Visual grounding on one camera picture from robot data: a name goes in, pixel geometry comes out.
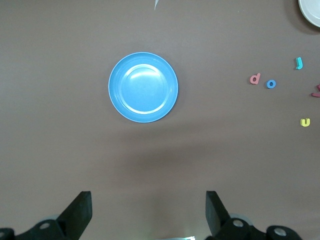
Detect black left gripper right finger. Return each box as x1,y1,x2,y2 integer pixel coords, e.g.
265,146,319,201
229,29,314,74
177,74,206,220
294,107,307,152
204,190,305,240

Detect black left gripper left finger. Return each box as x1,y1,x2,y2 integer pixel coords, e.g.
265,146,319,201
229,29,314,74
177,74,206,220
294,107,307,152
0,191,93,240

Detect beige plastic plate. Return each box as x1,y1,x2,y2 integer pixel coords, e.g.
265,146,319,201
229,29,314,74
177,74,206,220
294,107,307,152
297,0,320,28

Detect brown table cover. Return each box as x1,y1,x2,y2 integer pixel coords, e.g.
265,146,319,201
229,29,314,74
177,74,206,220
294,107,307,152
0,0,320,240

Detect pink foam letter d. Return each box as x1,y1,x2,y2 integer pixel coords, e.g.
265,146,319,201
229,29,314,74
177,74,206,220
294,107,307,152
249,72,261,86

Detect blue plastic plate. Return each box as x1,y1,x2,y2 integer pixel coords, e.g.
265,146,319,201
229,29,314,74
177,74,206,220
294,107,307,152
108,51,179,124

